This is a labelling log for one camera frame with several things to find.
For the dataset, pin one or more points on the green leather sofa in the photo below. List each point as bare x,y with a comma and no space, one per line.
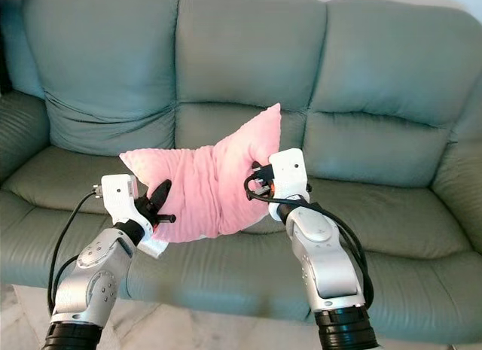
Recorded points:
248,56

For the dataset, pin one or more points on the pink dotted pillow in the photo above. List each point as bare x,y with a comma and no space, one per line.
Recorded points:
211,184

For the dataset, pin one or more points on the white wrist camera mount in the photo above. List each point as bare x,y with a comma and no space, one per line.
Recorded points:
290,173
118,193

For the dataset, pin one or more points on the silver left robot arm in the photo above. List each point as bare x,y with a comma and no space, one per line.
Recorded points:
94,278

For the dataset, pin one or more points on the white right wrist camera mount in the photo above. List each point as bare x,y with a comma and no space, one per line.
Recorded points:
290,173

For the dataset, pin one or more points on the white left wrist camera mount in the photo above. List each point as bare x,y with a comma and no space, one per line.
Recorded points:
118,193

